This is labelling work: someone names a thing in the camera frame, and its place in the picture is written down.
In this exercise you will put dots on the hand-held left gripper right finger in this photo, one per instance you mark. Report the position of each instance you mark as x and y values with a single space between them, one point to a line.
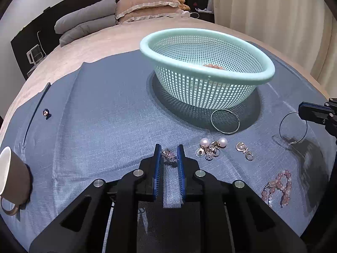
181 168

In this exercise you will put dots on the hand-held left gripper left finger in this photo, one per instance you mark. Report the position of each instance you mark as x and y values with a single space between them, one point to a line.
158 168

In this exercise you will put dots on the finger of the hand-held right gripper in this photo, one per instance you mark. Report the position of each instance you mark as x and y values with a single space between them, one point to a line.
332 102
313 113

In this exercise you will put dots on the clear crystal earring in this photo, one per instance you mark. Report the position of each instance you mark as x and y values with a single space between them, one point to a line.
169 157

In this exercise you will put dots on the pearl crystal earring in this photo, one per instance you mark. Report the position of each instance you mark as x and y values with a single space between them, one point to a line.
204 142
222 142

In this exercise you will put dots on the silver bangle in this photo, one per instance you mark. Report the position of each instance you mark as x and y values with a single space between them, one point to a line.
212 122

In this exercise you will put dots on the gold oval crystal earring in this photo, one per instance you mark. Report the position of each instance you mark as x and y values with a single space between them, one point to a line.
241 146

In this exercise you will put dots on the mint green plastic basket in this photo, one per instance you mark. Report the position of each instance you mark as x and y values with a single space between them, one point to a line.
200 84

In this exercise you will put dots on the blue cloth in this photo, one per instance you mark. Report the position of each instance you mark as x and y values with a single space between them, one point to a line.
105 126

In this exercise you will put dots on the cream curtain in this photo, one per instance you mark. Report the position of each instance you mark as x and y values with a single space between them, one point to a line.
276 13

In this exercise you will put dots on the small round stud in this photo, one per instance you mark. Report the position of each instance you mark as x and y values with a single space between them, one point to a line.
46 113

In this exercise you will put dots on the brown mug white inside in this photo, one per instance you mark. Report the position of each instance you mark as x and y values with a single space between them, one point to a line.
18 179

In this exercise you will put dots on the beige bed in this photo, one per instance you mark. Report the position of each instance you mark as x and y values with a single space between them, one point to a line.
87 47

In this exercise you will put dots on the white power strip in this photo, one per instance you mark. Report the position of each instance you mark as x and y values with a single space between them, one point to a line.
204 10

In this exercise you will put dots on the pink ruffled pillow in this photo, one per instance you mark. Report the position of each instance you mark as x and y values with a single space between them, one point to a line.
147 15
144 1

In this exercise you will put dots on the white handheld device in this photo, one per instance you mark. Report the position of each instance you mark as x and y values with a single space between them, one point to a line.
186 14

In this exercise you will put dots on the grey pillow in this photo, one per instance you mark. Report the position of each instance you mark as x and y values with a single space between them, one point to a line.
84 11
84 30

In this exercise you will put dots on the black nightstand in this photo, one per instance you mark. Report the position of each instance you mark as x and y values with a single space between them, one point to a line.
196 1

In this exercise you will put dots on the brown teddy bear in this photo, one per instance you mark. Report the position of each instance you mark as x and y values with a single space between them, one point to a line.
182 4

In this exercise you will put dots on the black headboard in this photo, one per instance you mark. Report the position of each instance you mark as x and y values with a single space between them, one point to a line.
29 35

